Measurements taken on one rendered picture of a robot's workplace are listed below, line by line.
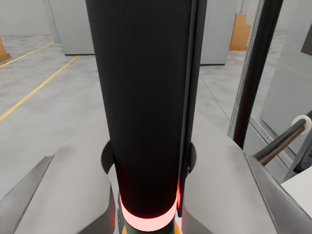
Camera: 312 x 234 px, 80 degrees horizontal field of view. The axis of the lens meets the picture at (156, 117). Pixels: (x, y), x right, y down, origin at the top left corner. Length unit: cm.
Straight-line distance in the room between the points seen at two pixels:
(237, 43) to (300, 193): 791
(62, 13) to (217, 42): 504
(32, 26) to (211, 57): 1079
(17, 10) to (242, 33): 1171
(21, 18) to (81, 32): 706
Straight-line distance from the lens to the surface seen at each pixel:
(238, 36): 835
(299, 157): 89
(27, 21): 1402
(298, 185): 65
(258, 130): 140
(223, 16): 590
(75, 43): 765
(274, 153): 30
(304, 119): 38
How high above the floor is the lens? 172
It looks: 32 degrees down
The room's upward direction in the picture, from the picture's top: 1 degrees counter-clockwise
